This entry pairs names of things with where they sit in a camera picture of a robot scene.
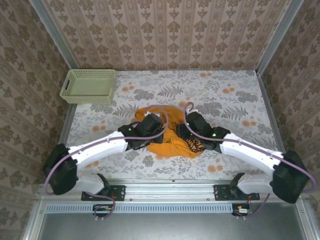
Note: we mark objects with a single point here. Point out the orange t-shirt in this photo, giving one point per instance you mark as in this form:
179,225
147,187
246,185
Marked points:
172,147

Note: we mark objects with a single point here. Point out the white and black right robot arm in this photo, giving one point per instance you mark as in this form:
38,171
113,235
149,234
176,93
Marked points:
250,152

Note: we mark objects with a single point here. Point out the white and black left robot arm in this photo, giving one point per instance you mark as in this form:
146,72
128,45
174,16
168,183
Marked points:
100,148

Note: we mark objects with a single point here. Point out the floral tablecloth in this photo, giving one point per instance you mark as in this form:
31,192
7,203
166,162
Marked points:
175,82

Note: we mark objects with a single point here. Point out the pale green plastic basket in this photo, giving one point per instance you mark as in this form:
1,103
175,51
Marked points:
87,87

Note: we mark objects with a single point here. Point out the black connector board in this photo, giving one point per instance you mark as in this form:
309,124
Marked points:
241,211
102,208

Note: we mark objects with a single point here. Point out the grey metal sheet panel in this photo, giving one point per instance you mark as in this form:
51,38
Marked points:
170,227

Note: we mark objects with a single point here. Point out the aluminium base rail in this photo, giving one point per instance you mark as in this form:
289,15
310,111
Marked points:
170,191

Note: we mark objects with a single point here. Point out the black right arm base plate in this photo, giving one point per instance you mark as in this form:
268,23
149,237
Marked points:
220,192

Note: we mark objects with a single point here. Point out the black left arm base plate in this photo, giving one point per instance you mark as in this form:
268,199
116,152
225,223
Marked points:
120,192

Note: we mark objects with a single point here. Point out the aluminium table side rail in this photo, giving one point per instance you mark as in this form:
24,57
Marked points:
275,125
68,120

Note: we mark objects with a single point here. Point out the aluminium frame post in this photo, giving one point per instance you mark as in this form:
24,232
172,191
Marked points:
279,35
55,35

